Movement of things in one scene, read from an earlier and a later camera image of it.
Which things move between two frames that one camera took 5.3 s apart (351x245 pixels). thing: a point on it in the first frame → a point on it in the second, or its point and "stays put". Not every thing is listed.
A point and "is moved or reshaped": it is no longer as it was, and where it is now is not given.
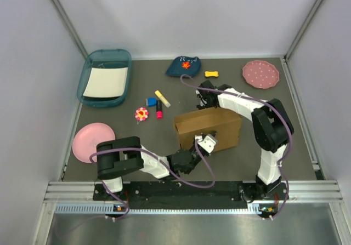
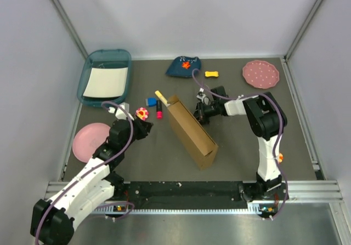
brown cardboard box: x=225 y=124 is moved or reshaped
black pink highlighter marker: x=159 y=109 stays put
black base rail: x=193 y=193 stays put
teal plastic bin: x=105 y=78 stays put
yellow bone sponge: x=211 y=74 stays put
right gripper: x=202 y=106 → x=199 y=114
